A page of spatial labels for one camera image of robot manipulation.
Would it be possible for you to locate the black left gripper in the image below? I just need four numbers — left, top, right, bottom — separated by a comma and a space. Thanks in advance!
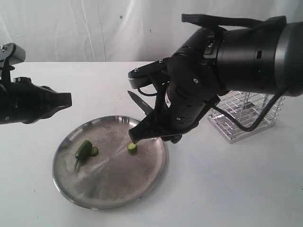
0, 77, 72, 124

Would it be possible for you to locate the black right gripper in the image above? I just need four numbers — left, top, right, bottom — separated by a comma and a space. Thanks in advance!
129, 80, 220, 144

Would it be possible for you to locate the black kitchen knife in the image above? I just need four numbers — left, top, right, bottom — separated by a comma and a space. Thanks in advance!
127, 90, 153, 115

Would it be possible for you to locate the green jalapeno pepper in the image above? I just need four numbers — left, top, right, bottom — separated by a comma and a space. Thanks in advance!
74, 140, 92, 171

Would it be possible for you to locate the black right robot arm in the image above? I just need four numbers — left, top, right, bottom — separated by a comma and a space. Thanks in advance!
128, 14, 303, 143

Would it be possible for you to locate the cut green pepper slice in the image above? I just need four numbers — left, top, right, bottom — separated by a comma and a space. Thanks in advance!
127, 142, 138, 155

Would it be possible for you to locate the small olive green round object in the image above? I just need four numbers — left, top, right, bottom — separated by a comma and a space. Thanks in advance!
90, 147, 99, 157

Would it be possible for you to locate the round stainless steel plate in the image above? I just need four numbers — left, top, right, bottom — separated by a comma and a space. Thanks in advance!
53, 115, 169, 210

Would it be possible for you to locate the white backdrop curtain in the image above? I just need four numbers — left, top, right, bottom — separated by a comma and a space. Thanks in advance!
0, 0, 303, 61

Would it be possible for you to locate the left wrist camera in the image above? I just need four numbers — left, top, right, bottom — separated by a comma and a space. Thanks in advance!
0, 43, 26, 83

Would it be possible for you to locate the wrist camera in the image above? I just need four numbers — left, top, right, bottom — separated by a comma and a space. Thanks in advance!
128, 57, 170, 89
0, 43, 26, 83

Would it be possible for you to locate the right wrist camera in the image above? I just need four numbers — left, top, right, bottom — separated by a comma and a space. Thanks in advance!
128, 57, 170, 89

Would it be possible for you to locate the chrome wire utensil holder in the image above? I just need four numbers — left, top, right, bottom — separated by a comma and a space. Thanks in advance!
208, 91, 285, 144

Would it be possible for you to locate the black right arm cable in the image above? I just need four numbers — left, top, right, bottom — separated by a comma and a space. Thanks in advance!
136, 13, 303, 132

